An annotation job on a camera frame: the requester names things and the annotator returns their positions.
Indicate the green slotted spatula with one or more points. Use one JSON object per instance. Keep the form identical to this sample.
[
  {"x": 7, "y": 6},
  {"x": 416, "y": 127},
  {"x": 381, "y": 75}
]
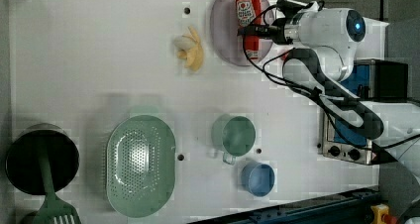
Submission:
[{"x": 54, "y": 210}]

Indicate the blue metal rail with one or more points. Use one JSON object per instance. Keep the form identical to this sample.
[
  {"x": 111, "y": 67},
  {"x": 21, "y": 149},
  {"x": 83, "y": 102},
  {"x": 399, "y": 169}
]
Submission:
[{"x": 350, "y": 207}]

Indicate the silver toaster oven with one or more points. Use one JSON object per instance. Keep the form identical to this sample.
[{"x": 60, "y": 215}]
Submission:
[{"x": 371, "y": 79}]

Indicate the grey round plate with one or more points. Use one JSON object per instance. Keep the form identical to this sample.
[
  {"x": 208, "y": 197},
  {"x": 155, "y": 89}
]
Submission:
[{"x": 223, "y": 29}]

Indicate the yellow red emergency button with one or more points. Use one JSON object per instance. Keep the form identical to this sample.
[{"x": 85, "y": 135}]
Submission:
[{"x": 381, "y": 215}]

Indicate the green mug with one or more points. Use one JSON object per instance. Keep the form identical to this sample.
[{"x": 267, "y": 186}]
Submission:
[{"x": 234, "y": 136}]

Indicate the peeled plush banana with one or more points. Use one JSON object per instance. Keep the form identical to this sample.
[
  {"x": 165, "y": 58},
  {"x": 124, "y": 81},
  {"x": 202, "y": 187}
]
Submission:
[{"x": 190, "y": 49}]

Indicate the black pot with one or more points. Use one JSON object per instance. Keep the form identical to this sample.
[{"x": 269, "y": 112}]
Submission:
[{"x": 22, "y": 162}]

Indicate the green oval colander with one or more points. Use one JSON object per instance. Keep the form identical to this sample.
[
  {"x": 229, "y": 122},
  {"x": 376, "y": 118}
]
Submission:
[{"x": 140, "y": 166}]

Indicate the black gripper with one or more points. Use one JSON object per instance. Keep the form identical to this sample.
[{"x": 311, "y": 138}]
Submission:
[{"x": 276, "y": 31}]

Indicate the blue cup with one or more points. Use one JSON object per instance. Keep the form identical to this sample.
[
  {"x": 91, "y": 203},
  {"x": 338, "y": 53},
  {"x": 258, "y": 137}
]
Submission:
[{"x": 257, "y": 178}]

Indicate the red plush ketchup bottle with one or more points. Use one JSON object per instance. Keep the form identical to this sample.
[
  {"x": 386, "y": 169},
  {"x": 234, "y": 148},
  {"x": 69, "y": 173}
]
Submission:
[{"x": 247, "y": 11}]

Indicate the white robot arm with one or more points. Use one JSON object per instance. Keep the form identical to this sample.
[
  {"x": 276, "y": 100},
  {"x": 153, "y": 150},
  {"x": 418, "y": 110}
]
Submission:
[{"x": 327, "y": 41}]

